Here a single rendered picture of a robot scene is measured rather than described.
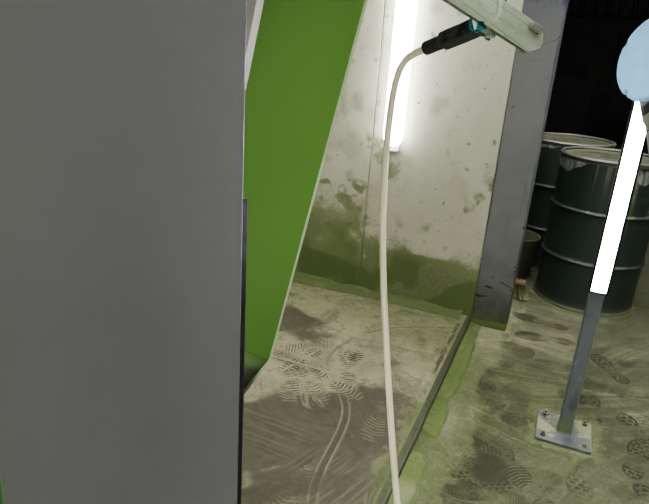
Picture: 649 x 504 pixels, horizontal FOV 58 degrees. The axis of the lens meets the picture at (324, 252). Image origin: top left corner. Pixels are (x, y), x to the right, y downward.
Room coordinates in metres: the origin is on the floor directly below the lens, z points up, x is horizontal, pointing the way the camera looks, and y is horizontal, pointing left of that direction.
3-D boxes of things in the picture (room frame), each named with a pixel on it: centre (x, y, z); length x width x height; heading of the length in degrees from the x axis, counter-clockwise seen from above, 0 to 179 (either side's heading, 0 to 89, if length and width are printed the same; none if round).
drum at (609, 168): (3.32, -1.61, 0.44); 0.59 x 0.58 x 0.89; 172
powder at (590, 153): (3.33, -1.61, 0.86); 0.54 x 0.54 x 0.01
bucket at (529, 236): (3.66, -1.26, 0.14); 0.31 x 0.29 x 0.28; 158
